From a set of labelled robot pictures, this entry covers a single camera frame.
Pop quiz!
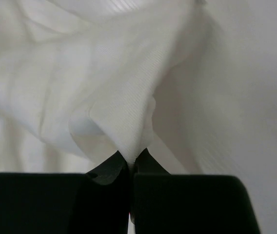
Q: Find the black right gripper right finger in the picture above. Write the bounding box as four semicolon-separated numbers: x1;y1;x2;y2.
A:
131;150;260;234

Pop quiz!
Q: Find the white pleated skirt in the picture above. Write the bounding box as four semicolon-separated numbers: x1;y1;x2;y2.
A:
0;0;277;234

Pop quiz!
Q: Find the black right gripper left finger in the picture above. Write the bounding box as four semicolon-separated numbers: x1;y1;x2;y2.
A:
0;153;129;234

